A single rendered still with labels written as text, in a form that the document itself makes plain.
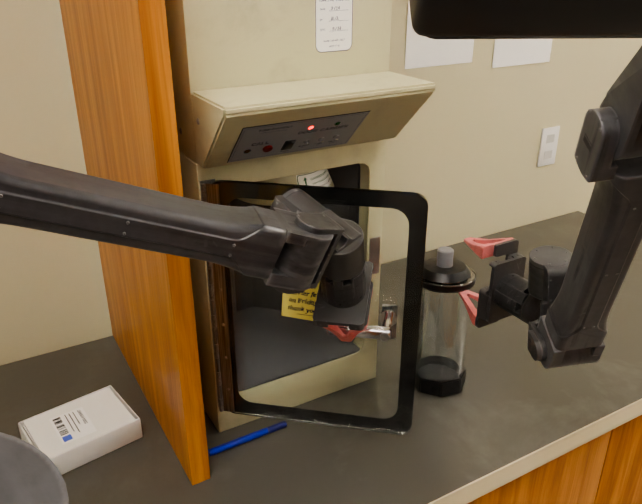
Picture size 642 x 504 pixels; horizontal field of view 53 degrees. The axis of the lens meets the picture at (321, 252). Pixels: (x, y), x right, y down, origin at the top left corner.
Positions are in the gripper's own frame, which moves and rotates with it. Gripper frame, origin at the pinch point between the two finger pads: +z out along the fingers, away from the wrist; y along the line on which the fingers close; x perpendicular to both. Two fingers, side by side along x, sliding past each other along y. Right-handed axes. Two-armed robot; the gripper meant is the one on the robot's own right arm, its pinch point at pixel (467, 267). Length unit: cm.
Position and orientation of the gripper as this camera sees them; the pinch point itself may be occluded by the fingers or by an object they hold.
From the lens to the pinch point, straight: 109.8
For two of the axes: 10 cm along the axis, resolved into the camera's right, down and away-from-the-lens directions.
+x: -8.7, 2.2, -4.5
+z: -5.0, -3.7, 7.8
